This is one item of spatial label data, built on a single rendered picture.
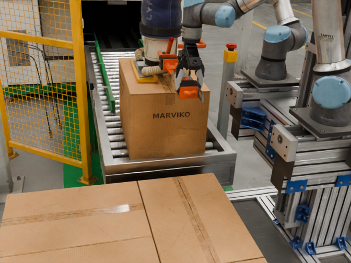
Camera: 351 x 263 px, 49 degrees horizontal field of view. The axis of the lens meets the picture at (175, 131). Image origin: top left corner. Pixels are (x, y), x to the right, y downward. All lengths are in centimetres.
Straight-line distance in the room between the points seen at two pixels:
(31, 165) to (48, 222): 149
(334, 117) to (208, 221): 67
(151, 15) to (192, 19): 55
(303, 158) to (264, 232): 80
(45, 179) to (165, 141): 125
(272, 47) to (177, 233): 94
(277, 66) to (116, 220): 101
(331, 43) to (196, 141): 97
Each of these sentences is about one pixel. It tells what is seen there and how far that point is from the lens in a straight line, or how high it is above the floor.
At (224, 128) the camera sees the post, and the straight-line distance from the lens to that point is 267.
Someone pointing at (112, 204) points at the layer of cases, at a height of 54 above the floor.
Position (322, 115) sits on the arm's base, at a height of 107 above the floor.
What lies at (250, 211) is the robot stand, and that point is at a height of 21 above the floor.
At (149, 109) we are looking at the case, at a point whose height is 86.
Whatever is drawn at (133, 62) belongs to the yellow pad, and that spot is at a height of 97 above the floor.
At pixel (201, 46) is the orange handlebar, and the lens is 222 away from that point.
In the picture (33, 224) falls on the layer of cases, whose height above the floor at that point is 54.
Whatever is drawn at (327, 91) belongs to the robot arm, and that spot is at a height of 121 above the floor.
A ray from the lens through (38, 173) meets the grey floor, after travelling 307.
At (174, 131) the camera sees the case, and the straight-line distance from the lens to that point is 199.
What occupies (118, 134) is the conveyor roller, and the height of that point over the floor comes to 52.
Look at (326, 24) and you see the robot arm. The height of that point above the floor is 141.
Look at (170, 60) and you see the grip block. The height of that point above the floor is 111.
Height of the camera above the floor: 164
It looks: 27 degrees down
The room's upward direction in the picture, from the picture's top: 3 degrees clockwise
